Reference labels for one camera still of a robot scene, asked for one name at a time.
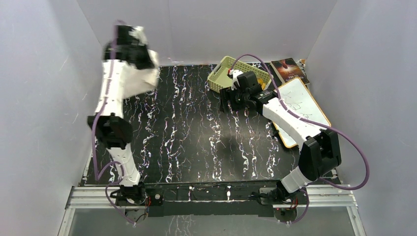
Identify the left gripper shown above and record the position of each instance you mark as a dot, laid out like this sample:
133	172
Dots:
150	63

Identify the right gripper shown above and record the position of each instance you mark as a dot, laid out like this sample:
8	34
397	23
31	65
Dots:
227	94

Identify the light green plastic basket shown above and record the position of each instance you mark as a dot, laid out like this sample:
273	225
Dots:
221	77

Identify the cream white towel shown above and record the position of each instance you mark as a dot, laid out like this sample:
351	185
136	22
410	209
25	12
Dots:
140	81

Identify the brown and yellow towel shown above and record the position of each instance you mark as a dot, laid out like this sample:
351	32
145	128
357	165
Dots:
264	84

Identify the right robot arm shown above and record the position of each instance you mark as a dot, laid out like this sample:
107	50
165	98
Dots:
319	150

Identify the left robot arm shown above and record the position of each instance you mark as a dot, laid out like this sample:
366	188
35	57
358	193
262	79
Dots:
109	127

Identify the dark cover book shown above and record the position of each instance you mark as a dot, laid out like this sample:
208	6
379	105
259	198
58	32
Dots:
288	69

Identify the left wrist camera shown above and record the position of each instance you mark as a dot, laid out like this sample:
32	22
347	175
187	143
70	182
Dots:
137	32

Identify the whiteboard with wooden frame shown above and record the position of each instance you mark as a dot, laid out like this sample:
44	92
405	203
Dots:
299	99

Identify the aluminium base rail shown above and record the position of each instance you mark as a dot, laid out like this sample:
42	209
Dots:
99	197

